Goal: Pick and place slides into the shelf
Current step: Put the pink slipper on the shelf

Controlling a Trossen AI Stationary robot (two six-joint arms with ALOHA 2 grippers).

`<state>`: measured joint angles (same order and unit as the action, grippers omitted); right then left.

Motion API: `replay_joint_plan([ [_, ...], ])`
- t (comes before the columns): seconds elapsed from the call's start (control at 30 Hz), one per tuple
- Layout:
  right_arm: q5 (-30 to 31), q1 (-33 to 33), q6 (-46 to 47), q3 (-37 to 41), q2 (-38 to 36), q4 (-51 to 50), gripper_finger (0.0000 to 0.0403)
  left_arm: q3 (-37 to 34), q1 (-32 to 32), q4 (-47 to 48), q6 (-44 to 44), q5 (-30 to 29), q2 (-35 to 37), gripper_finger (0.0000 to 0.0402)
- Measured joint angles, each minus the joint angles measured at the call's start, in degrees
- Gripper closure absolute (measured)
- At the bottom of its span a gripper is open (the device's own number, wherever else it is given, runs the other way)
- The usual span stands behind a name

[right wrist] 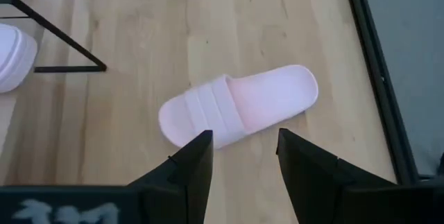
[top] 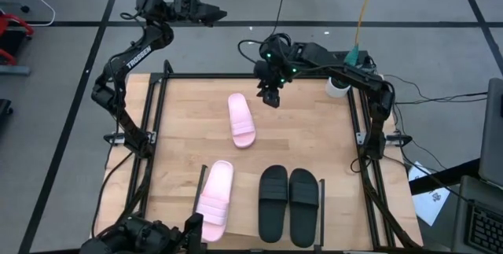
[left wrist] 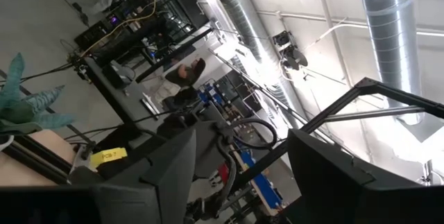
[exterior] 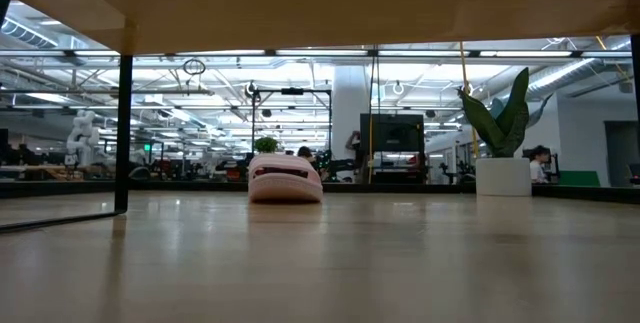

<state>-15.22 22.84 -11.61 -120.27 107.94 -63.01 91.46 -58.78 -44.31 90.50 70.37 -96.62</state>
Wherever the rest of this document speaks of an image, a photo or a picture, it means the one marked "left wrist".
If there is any blue panel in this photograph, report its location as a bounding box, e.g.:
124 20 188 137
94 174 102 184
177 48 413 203
238 146 284 212

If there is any person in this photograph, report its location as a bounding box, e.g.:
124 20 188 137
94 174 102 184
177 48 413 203
152 57 207 104

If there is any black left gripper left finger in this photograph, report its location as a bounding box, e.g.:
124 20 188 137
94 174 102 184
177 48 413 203
92 128 198 224

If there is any dark grey desk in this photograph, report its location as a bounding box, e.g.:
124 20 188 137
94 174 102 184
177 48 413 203
74 55 167 138

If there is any black computer tower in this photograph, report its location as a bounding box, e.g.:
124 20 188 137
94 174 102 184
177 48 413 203
74 21 117 51

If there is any black aluminium station frame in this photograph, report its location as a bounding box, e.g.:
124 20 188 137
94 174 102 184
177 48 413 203
3 76 444 197

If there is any silver ventilation duct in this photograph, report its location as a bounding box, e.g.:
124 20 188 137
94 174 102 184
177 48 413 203
357 0 422 126
207 0 303 128

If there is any green plant in white pot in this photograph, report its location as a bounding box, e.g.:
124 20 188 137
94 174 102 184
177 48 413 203
0 52 76 152

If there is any black ceiling-mounted device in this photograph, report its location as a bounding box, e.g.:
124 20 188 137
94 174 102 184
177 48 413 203
272 29 309 72

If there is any yellow label tag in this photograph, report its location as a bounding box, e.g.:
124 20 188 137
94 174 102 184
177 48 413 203
90 146 128 168

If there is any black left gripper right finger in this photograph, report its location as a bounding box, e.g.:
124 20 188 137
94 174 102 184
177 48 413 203
287 128 434 224

